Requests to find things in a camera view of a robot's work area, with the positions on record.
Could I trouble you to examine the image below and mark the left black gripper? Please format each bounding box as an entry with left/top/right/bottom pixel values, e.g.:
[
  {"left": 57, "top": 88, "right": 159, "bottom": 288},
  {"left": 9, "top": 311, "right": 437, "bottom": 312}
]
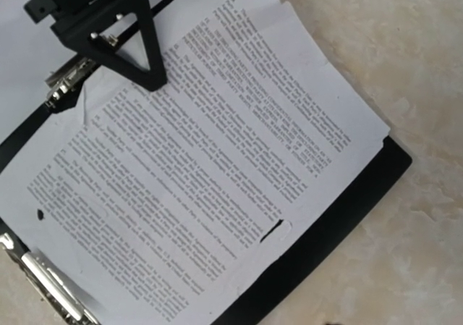
[{"left": 24, "top": 0, "right": 167, "bottom": 90}]

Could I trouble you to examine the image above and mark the white sheet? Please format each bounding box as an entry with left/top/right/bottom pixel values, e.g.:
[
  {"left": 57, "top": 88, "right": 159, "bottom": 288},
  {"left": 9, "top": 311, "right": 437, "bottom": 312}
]
[{"left": 1, "top": 0, "right": 279, "bottom": 165}]

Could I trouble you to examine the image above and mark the printed text sheet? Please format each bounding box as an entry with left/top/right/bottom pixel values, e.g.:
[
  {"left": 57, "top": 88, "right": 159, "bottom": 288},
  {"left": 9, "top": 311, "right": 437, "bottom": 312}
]
[{"left": 0, "top": 0, "right": 391, "bottom": 325}]

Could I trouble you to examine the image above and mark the black folder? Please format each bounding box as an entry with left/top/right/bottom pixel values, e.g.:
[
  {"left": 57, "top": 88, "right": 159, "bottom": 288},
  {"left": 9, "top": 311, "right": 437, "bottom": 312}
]
[{"left": 0, "top": 0, "right": 413, "bottom": 325}]

